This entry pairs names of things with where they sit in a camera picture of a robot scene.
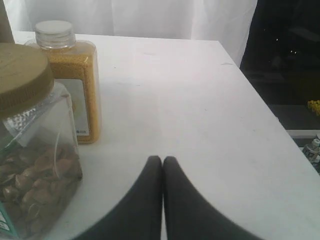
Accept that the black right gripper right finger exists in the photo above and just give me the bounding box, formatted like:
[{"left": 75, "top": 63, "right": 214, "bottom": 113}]
[{"left": 162, "top": 156, "right": 253, "bottom": 240}]

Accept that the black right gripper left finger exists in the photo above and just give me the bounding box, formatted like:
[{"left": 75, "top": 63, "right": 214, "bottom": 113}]
[{"left": 79, "top": 155, "right": 162, "bottom": 240}]

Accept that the white backdrop curtain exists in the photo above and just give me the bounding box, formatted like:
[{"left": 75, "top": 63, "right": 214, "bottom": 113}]
[{"left": 4, "top": 0, "right": 257, "bottom": 41}]

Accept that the clear jar with gold lid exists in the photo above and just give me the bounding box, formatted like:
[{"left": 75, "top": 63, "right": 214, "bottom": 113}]
[{"left": 0, "top": 43, "right": 82, "bottom": 240}]

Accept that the yellow millet bottle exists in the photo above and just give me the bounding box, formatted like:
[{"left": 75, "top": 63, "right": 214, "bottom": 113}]
[{"left": 26, "top": 20, "right": 101, "bottom": 144}]

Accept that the brown paper bag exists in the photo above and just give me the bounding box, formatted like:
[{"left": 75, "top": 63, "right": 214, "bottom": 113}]
[{"left": 0, "top": 0, "right": 15, "bottom": 43}]

